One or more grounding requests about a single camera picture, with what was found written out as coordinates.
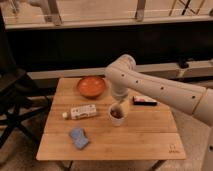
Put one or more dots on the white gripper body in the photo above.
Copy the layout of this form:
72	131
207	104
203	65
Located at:
121	96

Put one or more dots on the dark red pepper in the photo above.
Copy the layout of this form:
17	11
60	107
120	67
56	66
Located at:
116	114

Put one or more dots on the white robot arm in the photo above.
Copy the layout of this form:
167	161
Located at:
193	100

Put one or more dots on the white ceramic cup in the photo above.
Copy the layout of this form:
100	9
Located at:
116	122

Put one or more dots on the black flat box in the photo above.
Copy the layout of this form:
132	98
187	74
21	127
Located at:
144	100

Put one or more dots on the orange bowl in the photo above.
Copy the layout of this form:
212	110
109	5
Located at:
91	86

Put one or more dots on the white bottle lying down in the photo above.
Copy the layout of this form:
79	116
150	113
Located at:
81	112

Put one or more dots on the wooden folding table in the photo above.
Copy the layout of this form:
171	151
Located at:
147	133

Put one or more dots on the blue sponge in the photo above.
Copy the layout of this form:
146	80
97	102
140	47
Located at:
79	138

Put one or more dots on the black office chair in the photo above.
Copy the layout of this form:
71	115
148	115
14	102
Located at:
15	86

